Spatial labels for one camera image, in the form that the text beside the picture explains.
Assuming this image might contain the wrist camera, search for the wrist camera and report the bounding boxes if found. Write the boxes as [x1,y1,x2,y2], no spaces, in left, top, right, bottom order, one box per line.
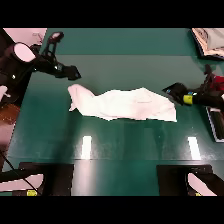
[199,64,218,95]
[41,31,65,64]

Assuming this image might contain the grey garment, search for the grey garment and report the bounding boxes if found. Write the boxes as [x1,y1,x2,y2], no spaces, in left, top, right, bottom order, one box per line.
[191,27,224,60]

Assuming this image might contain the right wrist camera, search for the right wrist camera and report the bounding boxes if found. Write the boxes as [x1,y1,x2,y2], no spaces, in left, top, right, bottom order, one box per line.
[199,64,218,95]

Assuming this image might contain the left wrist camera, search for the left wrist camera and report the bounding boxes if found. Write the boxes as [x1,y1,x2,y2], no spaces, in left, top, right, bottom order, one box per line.
[41,31,65,64]

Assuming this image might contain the white shirt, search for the white shirt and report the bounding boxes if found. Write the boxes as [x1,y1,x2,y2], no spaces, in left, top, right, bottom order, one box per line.
[67,83,178,123]

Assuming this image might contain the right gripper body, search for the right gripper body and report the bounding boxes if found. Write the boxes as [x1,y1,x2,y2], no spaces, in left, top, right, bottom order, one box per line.
[162,82,190,106]

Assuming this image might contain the red garment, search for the red garment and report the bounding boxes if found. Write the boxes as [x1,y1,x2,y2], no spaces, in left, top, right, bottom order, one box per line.
[212,75,224,94]

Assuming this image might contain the black cable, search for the black cable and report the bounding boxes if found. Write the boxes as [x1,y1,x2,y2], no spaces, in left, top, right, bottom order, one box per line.
[0,149,44,197]

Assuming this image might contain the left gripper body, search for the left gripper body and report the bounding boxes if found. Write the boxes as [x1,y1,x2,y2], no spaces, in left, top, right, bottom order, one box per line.
[61,65,82,81]

